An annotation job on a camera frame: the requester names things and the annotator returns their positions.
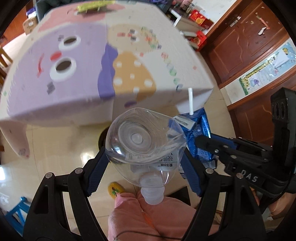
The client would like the cartoon print tablecloth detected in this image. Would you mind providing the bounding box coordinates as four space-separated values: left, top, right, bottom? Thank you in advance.
1 1 213 158

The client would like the white drinking straw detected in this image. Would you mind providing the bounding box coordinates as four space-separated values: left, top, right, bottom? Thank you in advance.
188 88 194 115

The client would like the giraffe height chart poster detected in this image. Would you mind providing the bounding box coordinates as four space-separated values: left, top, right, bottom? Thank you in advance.
238 42 296 96

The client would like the pink pajama leg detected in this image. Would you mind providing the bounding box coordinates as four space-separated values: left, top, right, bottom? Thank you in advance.
107 192 219 241

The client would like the person's right hand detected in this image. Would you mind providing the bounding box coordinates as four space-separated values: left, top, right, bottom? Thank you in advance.
262 193 295 222

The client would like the blue foil snack bag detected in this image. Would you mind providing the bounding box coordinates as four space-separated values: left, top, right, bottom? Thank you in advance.
175 108 217 169

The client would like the blue plastic stool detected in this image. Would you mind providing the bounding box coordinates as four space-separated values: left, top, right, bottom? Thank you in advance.
5 197 31 236

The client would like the yellow-green snack bag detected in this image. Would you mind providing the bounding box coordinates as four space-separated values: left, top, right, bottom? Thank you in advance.
76 1 115 13

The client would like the red gift box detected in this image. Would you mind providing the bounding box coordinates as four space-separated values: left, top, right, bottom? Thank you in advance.
189 9 214 51

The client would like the cardboard box on floor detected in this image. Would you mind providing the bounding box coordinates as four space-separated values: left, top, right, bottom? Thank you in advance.
23 16 38 35

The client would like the dark wooden door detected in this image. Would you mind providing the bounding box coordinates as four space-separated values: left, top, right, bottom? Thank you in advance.
201 1 289 88

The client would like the yellow slipper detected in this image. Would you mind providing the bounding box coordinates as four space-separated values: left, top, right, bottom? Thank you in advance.
107 182 126 200

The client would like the clear plastic bottle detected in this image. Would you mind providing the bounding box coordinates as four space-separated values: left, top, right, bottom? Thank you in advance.
105 108 187 205

